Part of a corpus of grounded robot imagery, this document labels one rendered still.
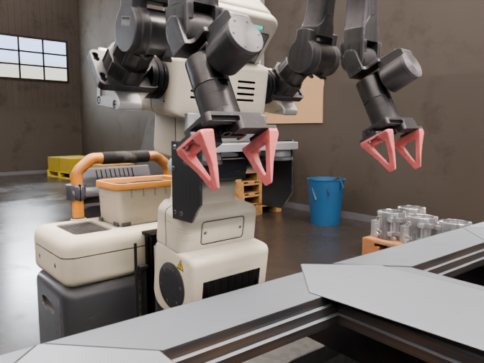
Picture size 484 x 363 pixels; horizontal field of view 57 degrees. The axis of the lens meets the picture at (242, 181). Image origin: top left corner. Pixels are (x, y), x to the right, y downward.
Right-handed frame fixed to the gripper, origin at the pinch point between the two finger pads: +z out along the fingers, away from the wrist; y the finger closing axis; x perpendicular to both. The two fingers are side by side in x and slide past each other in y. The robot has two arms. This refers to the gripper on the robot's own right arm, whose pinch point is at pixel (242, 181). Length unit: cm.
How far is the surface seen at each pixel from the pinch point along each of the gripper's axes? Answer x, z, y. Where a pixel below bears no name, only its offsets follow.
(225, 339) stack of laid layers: -2.1, 18.6, -11.3
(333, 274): 0.8, 15.8, 12.5
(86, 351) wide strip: 2.1, 15.2, -24.6
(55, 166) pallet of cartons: 909, -377, 297
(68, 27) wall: 867, -728, 383
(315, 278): 1.4, 15.5, 9.2
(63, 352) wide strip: 3.1, 14.7, -26.4
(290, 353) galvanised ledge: 17.9, 26.4, 14.6
